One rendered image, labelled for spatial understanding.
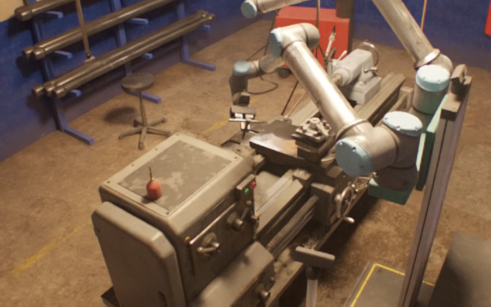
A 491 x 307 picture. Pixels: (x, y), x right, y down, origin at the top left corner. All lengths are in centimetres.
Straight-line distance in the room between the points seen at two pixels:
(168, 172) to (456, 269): 149
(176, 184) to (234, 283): 59
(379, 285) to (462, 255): 66
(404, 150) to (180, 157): 106
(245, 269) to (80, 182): 252
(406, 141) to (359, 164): 22
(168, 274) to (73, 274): 180
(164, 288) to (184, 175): 51
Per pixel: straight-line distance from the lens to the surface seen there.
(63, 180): 476
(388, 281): 314
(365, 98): 377
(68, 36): 501
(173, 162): 232
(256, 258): 254
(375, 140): 177
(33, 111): 537
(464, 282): 254
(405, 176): 195
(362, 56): 382
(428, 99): 227
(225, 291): 241
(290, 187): 289
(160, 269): 207
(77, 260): 391
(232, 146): 261
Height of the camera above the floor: 267
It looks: 34 degrees down
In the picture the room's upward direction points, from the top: 2 degrees counter-clockwise
